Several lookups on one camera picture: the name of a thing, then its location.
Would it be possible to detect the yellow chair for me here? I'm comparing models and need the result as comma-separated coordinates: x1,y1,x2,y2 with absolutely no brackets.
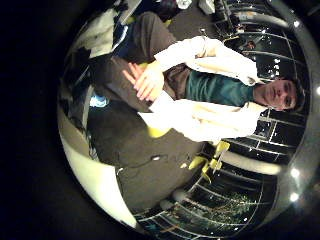
146,124,173,139
214,140,231,158
188,155,208,170
209,159,224,171

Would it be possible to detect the person in white jacket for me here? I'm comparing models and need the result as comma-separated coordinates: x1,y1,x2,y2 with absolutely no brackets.
88,11,306,144

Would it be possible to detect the distant person in dark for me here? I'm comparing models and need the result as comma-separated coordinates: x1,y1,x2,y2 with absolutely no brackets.
244,39,258,51

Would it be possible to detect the white round stool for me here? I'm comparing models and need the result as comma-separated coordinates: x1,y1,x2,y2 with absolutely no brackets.
172,189,189,203

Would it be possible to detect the white round pillar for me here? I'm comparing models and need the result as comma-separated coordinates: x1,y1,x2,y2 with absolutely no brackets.
221,149,283,176

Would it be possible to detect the green plant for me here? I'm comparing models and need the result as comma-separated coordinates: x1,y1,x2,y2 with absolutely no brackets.
193,191,258,221

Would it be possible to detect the floor cable with adapter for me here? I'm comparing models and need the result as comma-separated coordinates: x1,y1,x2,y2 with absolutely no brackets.
116,153,168,171

